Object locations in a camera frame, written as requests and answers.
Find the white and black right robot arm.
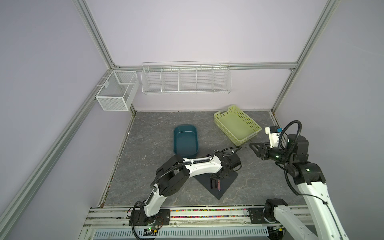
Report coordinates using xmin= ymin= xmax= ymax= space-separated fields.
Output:
xmin=250 ymin=120 xmax=349 ymax=240

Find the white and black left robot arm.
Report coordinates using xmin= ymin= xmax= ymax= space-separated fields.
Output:
xmin=128 ymin=151 xmax=242 ymax=226

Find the light green perforated plastic basket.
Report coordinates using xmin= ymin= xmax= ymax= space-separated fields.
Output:
xmin=214 ymin=105 xmax=262 ymax=146

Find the teal plastic cutlery bin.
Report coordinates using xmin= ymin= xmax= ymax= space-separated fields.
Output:
xmin=174 ymin=124 xmax=199 ymax=159

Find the white wire wall rack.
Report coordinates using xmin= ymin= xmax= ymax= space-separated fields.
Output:
xmin=142 ymin=61 xmax=232 ymax=94

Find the white mesh wall basket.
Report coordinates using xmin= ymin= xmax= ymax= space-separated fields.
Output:
xmin=96 ymin=71 xmax=140 ymax=112

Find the aluminium enclosure frame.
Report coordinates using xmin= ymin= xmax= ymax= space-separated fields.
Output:
xmin=0 ymin=0 xmax=343 ymax=232

